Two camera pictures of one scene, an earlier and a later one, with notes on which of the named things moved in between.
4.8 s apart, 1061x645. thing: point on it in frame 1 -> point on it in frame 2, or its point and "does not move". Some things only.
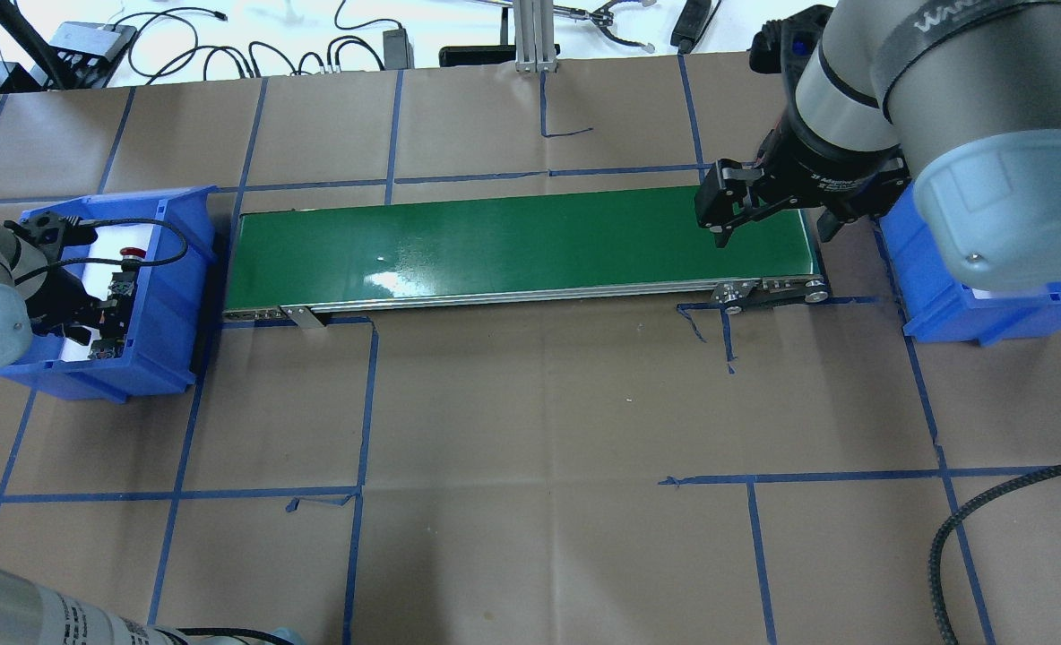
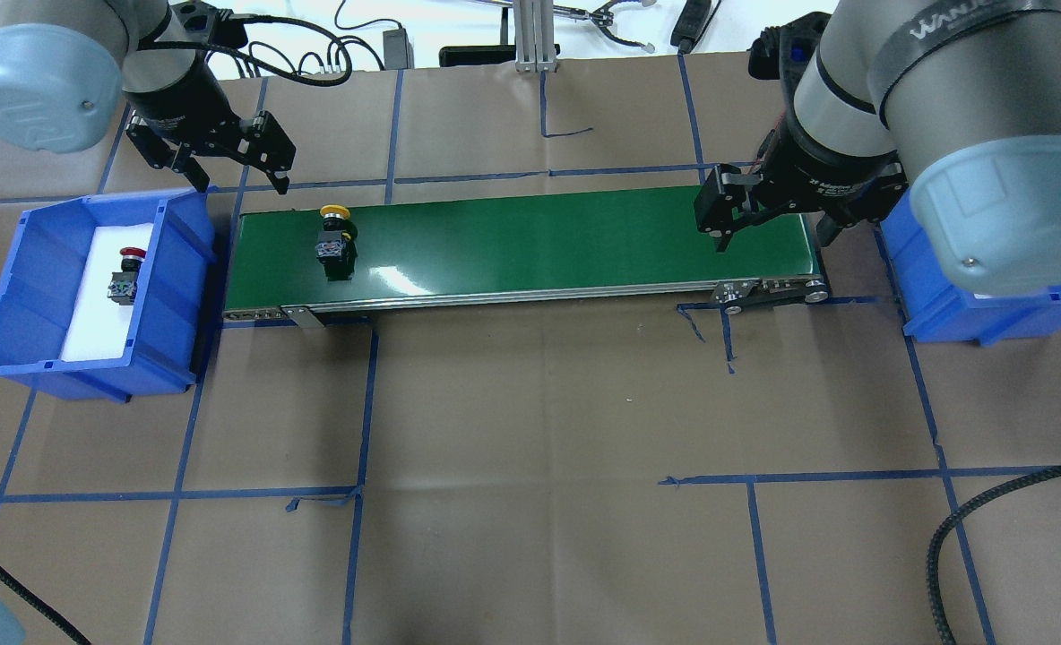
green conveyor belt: [299, 262] does not move
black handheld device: [690, 24] does not move
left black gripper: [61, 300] -> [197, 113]
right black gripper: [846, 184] does not move
